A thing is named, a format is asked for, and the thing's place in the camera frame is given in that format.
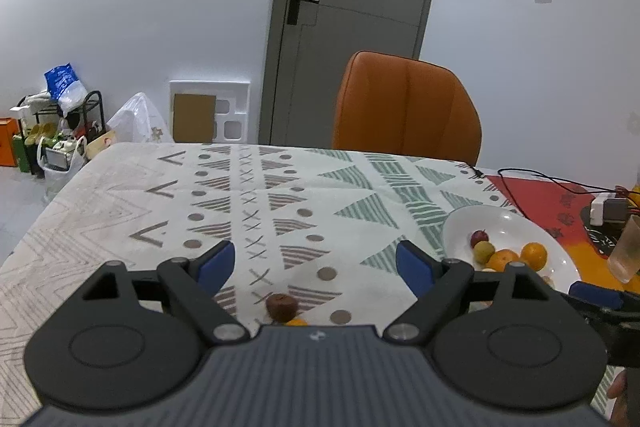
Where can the blue and white bag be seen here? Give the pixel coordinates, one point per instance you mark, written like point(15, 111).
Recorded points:
point(65, 87)

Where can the white power adapter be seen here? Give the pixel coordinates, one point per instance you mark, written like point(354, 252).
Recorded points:
point(597, 209)

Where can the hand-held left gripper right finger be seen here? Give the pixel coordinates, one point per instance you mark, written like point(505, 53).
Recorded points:
point(412, 269)

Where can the green container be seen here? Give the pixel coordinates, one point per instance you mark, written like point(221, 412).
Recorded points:
point(21, 152)

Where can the white foam packaging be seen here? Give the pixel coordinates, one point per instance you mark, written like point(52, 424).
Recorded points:
point(235, 97)

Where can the clear drinking glass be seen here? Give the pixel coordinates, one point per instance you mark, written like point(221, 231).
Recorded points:
point(627, 252)

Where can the red and orange mat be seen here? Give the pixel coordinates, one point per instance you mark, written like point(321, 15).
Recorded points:
point(540, 202)

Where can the small red fruit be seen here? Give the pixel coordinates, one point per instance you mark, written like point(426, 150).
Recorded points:
point(479, 237)

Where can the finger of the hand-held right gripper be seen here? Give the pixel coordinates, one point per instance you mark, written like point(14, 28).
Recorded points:
point(595, 293)

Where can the small brown fruit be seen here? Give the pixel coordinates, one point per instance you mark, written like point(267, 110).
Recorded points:
point(281, 307)

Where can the white tote bag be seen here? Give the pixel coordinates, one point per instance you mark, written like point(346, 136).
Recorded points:
point(60, 177)

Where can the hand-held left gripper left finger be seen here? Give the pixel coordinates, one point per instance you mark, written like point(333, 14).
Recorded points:
point(217, 264)

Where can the white plastic bag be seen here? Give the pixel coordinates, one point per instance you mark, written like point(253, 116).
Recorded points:
point(137, 119)

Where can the small orange tangerine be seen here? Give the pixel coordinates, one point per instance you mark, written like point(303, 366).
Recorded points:
point(502, 259)
point(297, 321)
point(534, 255)

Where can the small pale fruit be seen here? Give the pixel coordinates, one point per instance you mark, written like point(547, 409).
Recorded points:
point(547, 280)

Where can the white plate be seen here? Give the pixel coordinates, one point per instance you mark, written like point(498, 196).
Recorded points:
point(505, 224)

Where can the patterned tablecloth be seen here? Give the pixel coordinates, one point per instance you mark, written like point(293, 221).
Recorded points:
point(125, 207)

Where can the orange chair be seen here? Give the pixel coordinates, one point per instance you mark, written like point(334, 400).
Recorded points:
point(400, 107)

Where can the small green fruit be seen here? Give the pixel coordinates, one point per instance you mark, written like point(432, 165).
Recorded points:
point(483, 253)

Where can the tan board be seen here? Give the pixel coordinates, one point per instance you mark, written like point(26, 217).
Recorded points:
point(100, 144)

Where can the person's right hand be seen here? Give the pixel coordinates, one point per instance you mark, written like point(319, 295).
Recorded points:
point(627, 402)

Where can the orange box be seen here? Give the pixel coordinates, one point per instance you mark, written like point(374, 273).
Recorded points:
point(7, 142)

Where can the brown cardboard sheet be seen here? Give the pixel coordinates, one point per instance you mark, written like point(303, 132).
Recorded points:
point(194, 117)

